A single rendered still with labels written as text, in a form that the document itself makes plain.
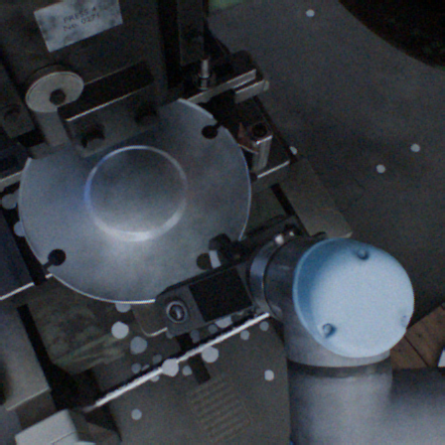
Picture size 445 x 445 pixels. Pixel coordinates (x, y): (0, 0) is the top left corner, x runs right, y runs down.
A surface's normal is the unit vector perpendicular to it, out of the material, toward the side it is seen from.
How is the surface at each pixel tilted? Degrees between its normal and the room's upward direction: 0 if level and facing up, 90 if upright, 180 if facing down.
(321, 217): 0
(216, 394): 0
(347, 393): 23
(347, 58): 0
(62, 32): 90
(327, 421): 37
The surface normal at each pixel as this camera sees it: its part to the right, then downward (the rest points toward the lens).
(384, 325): 0.23, 0.02
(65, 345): 0.02, -0.36
